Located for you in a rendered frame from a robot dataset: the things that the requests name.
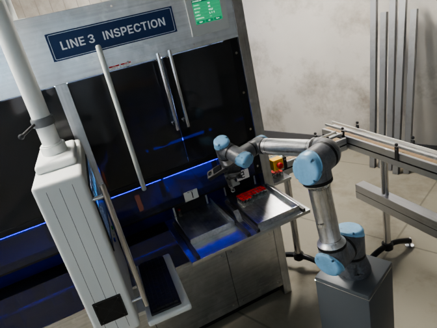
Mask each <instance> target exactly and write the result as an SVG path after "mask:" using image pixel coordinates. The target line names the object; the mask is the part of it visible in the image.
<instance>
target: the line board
mask: <svg viewBox="0 0 437 328"><path fill-rule="evenodd" d="M174 32H177V28H176V22H175V19H174V15H173V11H172V6H169V7H165V8H159V9H156V10H151V11H147V12H142V13H138V14H134V15H130V16H124V17H121V18H116V19H113V20H107V21H102V22H99V23H93V24H90V25H85V26H82V27H76V28H73V29H68V30H64V31H59V32H55V33H51V34H45V35H44V36H45V38H46V42H47V44H48V47H49V50H50V52H51V55H52V58H53V60H54V62H58V61H63V60H66V59H71V58H74V57H78V56H82V55H86V54H89V53H94V52H97V51H96V47H95V46H96V45H100V46H101V48H102V50H105V49H110V48H115V47H118V46H122V45H125V44H130V43H133V42H138V41H141V40H145V39H149V38H153V37H156V36H161V35H164V34H169V33H174Z"/></svg>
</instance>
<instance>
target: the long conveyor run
mask: <svg viewBox="0 0 437 328"><path fill-rule="evenodd" d="M332 124H334V125H330V124H325V126H327V128H323V129H322V134H323V135H326V134H329V133H332V132H333V131H336V135H337V134H339V133H343V135H342V136H340V137H342V138H344V137H345V138H347V148H348V149H350V150H354V151H356V152H359V153H361V154H365V155H367V156H370V157H373V158H375V159H379V160H381V161H384V162H386V163H389V164H392V165H395V166H398V167H400V168H403V169H406V170H408V171H412V172H414V173H417V174H420V175H422V176H426V177H428V178H431V179H433V180H437V150H433V149H430V148H425V147H423V146H419V145H416V144H415V140H414V139H415V137H414V136H411V143H408V142H405V141H401V140H398V139H394V138H391V137H387V136H384V135H380V134H377V133H373V132H370V131H366V130H362V129H359V125H358V124H359V122H358V121H357V122H356V127H352V126H348V125H345V124H341V123H339V122H334V121H332Z"/></svg>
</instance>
